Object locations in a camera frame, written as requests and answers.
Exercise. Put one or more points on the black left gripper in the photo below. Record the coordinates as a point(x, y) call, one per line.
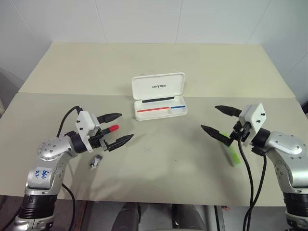
point(96, 142)

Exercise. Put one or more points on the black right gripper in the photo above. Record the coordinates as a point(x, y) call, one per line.
point(241, 132)

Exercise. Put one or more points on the black marker with red cap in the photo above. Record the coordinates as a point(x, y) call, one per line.
point(113, 128)

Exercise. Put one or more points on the white plastic pencil case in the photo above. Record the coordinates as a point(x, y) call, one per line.
point(156, 81)

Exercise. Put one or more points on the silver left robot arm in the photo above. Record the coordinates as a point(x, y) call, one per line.
point(48, 149)

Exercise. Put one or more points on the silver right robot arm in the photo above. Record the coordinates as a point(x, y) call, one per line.
point(286, 146)

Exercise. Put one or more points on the green highlighter pen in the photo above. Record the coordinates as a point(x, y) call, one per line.
point(233, 154)

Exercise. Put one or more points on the small black and white clip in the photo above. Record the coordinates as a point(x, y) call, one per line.
point(95, 162)

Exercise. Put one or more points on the dark rounded shape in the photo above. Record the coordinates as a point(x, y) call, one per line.
point(128, 216)

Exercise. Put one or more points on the metal table leg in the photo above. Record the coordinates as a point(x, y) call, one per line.
point(217, 219)

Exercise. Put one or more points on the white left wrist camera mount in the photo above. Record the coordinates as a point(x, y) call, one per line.
point(84, 120)

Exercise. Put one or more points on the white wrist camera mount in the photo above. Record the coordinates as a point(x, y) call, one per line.
point(255, 115)
point(84, 120)

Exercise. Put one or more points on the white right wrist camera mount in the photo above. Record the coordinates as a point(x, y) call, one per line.
point(255, 115)

